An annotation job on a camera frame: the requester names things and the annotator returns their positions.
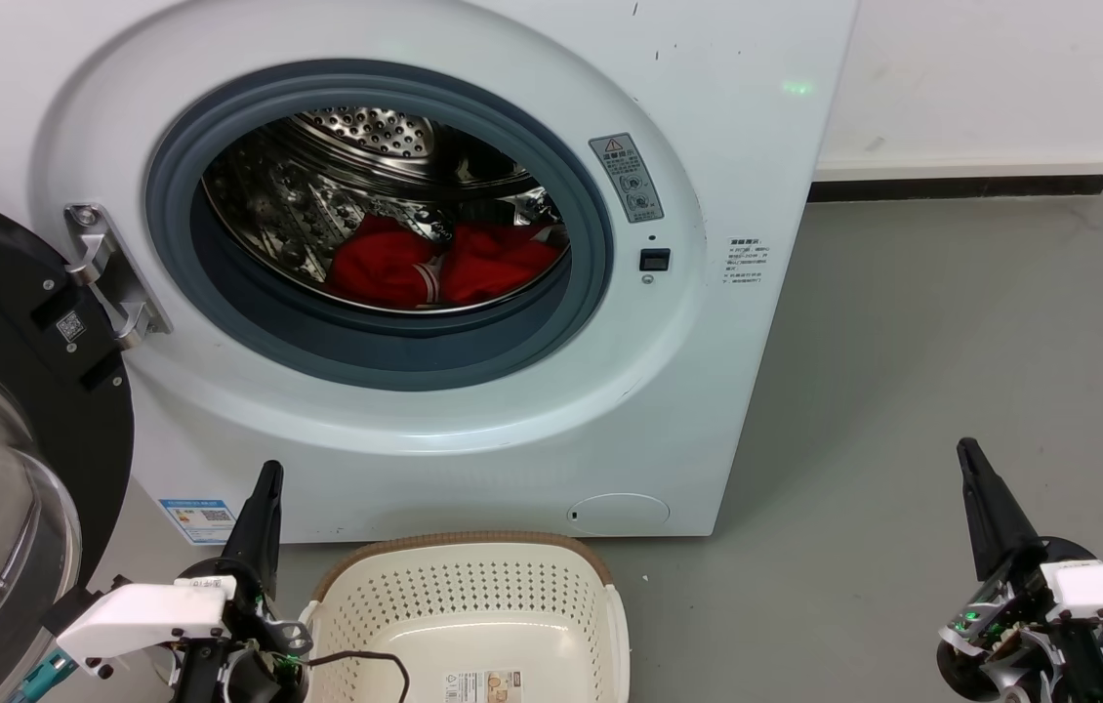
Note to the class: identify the white front-load washing machine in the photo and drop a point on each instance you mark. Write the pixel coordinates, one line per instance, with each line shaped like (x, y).
(708, 391)

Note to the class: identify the white QR code sticker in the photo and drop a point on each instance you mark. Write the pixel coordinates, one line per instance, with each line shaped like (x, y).
(71, 326)

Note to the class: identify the grey rubber door gasket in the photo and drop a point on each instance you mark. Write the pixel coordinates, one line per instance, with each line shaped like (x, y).
(386, 356)

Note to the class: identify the white and black baseboard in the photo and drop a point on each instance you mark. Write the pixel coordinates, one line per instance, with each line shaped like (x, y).
(961, 176)

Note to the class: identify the stainless steel washing machine drum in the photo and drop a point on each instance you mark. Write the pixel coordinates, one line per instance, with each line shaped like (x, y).
(288, 195)

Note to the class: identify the blue energy label sticker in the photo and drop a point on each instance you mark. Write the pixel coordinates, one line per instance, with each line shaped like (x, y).
(202, 520)

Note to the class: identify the cream perforated laundry basket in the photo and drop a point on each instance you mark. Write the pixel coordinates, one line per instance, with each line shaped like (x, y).
(473, 605)

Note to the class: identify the grey warning sticker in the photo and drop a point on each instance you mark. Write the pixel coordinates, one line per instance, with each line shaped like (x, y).
(628, 178)

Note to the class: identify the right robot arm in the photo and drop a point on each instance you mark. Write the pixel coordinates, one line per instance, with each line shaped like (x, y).
(1098, 669)

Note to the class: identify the silver metal door hinge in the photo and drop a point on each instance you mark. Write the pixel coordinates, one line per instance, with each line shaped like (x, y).
(107, 273)

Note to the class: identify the black door latch slot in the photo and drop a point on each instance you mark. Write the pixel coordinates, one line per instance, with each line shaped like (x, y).
(655, 260)

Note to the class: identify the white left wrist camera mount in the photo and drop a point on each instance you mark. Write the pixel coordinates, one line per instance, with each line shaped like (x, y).
(137, 615)

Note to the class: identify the red garment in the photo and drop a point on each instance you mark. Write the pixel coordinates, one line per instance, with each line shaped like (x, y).
(493, 264)

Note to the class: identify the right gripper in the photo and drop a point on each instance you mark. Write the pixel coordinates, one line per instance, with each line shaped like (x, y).
(1005, 625)

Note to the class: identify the round white filter cover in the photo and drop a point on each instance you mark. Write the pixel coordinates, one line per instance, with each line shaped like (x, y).
(620, 514)

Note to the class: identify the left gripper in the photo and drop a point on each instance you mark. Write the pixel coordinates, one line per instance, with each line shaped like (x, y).
(249, 644)

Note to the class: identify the paper label with barcode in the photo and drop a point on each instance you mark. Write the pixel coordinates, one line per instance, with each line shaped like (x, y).
(483, 687)

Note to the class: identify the small printed text label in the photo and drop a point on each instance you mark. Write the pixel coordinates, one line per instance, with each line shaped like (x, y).
(747, 264)

